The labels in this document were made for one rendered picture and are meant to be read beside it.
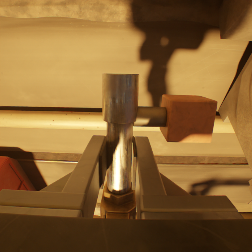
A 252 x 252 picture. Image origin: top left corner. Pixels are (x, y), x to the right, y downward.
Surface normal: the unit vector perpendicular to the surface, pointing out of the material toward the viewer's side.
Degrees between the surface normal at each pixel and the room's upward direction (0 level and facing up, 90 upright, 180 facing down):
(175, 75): 0
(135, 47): 0
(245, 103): 90
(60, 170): 0
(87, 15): 12
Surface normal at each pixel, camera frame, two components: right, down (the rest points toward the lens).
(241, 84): -1.00, -0.03
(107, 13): 0.03, 0.77
